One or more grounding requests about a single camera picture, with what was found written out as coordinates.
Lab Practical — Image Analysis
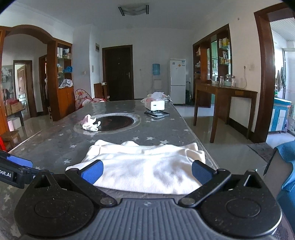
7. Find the wooden wall display cabinet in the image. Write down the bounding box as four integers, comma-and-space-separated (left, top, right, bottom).
192, 24, 232, 84

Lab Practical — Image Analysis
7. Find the dark wooden door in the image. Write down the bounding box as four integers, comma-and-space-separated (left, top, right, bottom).
103, 45, 135, 101

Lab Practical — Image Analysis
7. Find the wooden arch shelf unit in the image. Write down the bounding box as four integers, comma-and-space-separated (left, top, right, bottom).
0, 24, 76, 135

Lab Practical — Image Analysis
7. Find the white refrigerator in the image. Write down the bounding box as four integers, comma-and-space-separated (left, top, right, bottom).
169, 59, 186, 104

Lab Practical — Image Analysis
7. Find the white tissue box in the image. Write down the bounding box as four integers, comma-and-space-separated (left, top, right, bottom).
144, 100, 165, 111

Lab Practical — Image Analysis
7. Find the round black table cooktop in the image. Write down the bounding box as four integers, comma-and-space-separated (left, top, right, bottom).
74, 112, 141, 136

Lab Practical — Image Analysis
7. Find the cream white garment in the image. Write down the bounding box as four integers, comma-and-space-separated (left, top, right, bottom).
74, 140, 206, 195

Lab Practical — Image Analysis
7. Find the small wooden stool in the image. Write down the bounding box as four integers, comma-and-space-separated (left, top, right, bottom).
1, 130, 22, 148

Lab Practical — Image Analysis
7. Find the ceiling light fixture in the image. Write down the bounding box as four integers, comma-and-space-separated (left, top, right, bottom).
118, 4, 149, 16

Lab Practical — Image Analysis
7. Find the red plastic stool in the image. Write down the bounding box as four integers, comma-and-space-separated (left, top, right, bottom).
0, 137, 6, 152

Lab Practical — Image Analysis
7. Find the wooden side table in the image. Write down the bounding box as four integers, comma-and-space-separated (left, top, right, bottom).
193, 83, 258, 143

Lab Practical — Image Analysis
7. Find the plastic bag pile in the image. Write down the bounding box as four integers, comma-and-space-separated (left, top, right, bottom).
141, 92, 171, 104

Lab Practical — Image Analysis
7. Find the blue chair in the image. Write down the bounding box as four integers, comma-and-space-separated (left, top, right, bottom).
263, 141, 294, 225

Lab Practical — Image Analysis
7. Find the small pink white cloth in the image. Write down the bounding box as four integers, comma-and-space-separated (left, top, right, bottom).
81, 114, 101, 132

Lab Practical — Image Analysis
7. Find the blue white cabinet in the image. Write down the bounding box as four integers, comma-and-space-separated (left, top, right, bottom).
268, 97, 291, 132

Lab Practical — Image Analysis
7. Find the water dispenser with blue bottle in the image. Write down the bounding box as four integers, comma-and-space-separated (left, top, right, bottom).
152, 64, 162, 92

